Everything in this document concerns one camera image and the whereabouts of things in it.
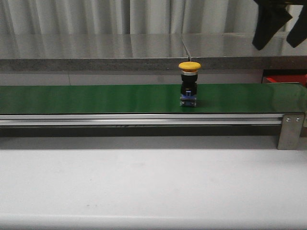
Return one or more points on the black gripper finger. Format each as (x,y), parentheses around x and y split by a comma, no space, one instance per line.
(298,34)
(272,16)

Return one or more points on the yellow mushroom push button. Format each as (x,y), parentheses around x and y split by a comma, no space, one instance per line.
(189,76)

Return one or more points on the red plastic bin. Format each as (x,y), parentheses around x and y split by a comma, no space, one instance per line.
(301,79)

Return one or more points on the green conveyor belt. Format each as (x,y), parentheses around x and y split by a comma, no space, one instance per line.
(152,99)

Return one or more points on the right grey stone shelf slab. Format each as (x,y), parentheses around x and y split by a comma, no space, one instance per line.
(236,51)

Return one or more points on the grey stone shelf slab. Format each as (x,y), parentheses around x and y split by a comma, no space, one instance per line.
(91,52)
(236,51)

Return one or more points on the left grey stone shelf slab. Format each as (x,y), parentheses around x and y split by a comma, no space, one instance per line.
(91,52)

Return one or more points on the grey pleated curtain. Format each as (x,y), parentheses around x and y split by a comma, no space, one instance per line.
(20,17)

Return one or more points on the steel conveyor support bracket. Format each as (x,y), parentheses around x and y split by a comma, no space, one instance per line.
(290,131)

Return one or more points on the aluminium conveyor side rail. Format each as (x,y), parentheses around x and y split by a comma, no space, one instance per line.
(140,119)

